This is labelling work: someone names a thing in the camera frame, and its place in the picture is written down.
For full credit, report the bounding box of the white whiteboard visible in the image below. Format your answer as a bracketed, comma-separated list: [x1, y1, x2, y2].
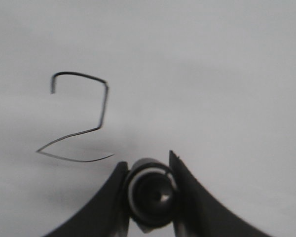
[0, 0, 296, 237]

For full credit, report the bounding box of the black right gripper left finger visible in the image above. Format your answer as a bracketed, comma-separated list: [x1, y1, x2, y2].
[47, 162, 128, 237]

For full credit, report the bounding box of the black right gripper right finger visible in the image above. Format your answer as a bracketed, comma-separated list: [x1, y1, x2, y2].
[169, 151, 270, 237]

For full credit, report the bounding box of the taped whiteboard marker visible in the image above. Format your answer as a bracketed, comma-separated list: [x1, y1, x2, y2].
[125, 158, 179, 234]

